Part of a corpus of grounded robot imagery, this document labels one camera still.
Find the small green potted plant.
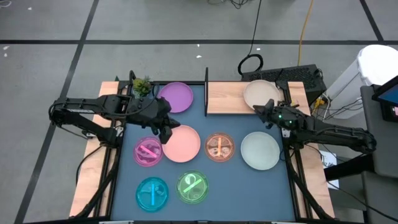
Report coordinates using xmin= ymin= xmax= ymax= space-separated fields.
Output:
xmin=132 ymin=75 xmax=153 ymax=99

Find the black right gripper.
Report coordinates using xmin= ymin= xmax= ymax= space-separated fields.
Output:
xmin=252 ymin=98 xmax=299 ymax=130

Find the orange transparent plastic plate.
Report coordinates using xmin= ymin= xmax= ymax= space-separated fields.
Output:
xmin=204 ymin=133 xmax=236 ymax=162

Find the blue transparent plastic plate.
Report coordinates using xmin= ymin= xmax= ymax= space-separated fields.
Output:
xmin=135 ymin=177 xmax=170 ymax=213

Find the green transparent plastic plate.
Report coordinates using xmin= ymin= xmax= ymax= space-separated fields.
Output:
xmin=175 ymin=169 xmax=210 ymax=205

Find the salmon pink opaque plate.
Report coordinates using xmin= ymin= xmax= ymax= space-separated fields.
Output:
xmin=161 ymin=124 xmax=201 ymax=164

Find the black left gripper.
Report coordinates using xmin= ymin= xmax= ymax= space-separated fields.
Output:
xmin=132 ymin=96 xmax=182 ymax=145

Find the black tablet screen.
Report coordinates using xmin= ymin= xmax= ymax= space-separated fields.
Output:
xmin=371 ymin=74 xmax=398 ymax=123

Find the pink transparent plastic plate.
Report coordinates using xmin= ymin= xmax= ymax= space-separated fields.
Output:
xmin=133 ymin=136 xmax=164 ymax=167

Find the black computer case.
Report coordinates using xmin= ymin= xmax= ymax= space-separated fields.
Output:
xmin=241 ymin=63 xmax=327 ymax=106

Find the yellow cable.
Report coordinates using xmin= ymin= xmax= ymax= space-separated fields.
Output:
xmin=297 ymin=0 xmax=315 ymax=67

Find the black metal table frame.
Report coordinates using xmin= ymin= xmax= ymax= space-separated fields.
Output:
xmin=70 ymin=70 xmax=336 ymax=224

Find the black hanging cable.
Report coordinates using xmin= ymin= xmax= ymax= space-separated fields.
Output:
xmin=237 ymin=0 xmax=264 ymax=76

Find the grey cabinet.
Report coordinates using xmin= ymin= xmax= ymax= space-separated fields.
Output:
xmin=360 ymin=84 xmax=398 ymax=224

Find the pale grey-green opaque plate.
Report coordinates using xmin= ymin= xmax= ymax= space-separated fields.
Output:
xmin=240 ymin=131 xmax=281 ymax=171

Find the purple opaque plate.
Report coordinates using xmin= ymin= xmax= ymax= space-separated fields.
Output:
xmin=158 ymin=82 xmax=194 ymax=114

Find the white bin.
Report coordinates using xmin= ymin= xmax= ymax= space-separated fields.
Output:
xmin=325 ymin=44 xmax=398 ymax=120

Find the beige opaque plate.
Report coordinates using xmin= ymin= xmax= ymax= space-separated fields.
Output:
xmin=243 ymin=79 xmax=282 ymax=110

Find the white paper sheet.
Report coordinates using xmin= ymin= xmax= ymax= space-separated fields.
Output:
xmin=317 ymin=149 xmax=340 ymax=190

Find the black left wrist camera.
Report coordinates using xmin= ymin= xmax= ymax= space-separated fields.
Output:
xmin=115 ymin=94 xmax=137 ymax=113

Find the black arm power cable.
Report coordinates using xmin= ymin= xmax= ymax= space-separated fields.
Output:
xmin=75 ymin=144 xmax=104 ymax=187

